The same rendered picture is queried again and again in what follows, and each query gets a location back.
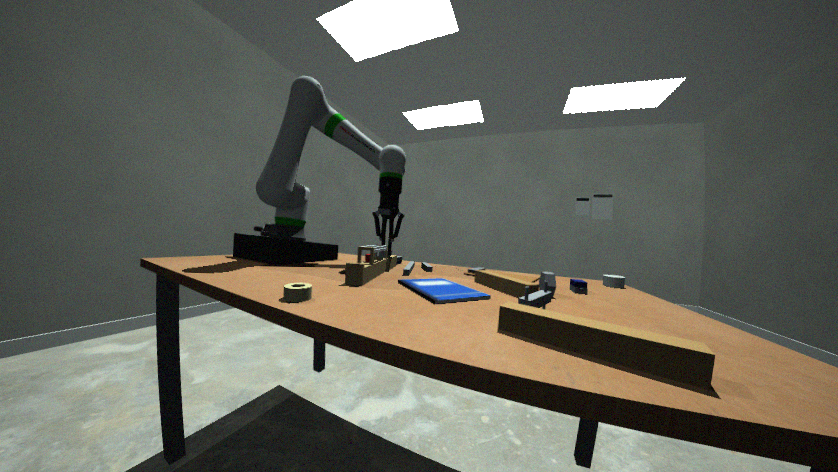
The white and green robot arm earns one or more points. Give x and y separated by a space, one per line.
276 185

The blue notebook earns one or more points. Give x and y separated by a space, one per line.
440 291

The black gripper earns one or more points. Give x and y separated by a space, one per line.
388 198

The white short cylinder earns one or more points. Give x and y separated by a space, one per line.
613 281

